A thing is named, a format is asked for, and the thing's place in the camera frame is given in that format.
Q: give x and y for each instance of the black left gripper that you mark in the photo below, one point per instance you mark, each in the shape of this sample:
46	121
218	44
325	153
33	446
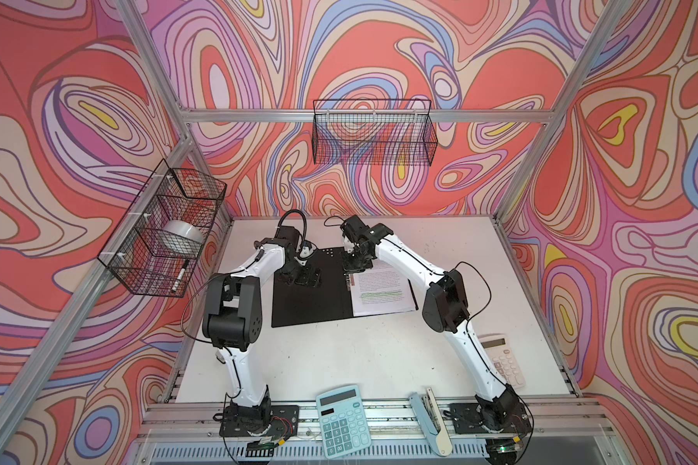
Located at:
304	278

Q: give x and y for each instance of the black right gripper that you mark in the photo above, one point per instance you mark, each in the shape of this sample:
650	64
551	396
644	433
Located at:
349	268

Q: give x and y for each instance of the teal clip folder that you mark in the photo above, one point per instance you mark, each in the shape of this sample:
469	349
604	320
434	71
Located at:
329	301

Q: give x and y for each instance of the white printed paper sheets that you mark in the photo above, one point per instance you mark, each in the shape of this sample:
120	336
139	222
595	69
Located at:
380	290

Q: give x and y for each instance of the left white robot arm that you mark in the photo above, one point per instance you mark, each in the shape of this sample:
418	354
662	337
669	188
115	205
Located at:
234	317

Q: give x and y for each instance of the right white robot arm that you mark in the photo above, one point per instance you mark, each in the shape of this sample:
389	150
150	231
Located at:
445	307

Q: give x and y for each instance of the black marker pen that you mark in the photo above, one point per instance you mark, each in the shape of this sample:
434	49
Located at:
179	277

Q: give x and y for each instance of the white tape roll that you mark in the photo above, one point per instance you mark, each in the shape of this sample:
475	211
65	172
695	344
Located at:
184	230

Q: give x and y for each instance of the teal calculator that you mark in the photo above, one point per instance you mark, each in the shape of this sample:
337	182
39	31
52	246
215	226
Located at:
343	424

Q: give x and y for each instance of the pink white calculator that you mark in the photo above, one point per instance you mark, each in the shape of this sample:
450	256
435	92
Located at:
501	354

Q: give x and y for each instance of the light blue stapler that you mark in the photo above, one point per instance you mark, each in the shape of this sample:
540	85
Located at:
431	423

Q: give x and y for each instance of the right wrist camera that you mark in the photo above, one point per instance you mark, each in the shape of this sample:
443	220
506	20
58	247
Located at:
354	229

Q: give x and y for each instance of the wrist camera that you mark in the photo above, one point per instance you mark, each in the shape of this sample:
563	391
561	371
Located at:
295	245
354	229

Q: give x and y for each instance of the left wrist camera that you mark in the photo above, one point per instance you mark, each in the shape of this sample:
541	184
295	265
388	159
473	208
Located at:
295	245

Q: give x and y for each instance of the black wire basket back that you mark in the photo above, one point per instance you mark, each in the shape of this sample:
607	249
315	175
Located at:
373	132

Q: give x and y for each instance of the black wire basket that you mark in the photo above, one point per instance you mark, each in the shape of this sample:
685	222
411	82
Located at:
373	132
140	255

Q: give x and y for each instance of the black wire basket left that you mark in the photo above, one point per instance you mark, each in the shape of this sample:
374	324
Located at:
140	255

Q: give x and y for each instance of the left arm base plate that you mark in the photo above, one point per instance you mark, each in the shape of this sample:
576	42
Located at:
277	422

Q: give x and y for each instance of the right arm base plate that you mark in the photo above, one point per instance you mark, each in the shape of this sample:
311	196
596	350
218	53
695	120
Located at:
472	418

